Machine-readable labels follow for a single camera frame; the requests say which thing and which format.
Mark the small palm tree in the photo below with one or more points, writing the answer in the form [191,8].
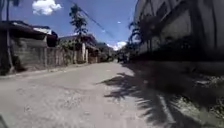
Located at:
[135,33]

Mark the tall palm tree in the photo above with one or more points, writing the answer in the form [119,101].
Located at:
[78,23]

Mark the grey concrete road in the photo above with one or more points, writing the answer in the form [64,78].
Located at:
[66,96]

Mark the concrete kerb strip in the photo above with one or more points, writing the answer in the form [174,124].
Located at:
[40,71]

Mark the large grey building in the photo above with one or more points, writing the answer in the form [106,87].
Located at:
[180,26]

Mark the house with dark roof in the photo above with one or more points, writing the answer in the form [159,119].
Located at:
[23,30]

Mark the leaning utility pole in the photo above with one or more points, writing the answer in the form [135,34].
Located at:
[8,36]

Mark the low house behind wall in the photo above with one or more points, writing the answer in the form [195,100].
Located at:
[85,41]

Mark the weathered concrete block wall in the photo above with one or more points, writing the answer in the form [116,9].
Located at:
[33,55]

